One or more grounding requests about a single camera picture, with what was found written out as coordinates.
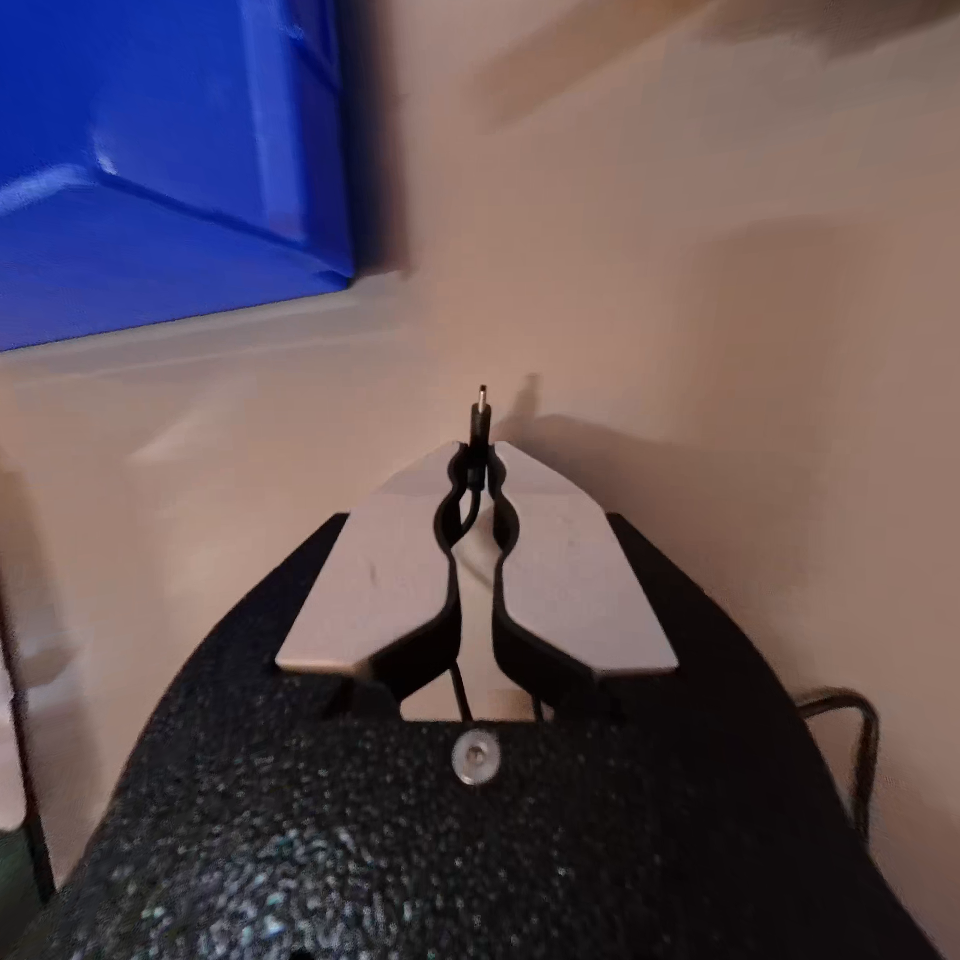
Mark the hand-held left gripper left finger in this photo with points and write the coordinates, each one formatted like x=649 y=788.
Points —
x=375 y=585

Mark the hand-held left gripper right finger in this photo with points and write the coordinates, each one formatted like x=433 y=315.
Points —
x=577 y=585

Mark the blue plastic bin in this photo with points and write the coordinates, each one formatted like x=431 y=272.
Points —
x=150 y=187

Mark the grey desk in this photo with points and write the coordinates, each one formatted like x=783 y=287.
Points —
x=675 y=300

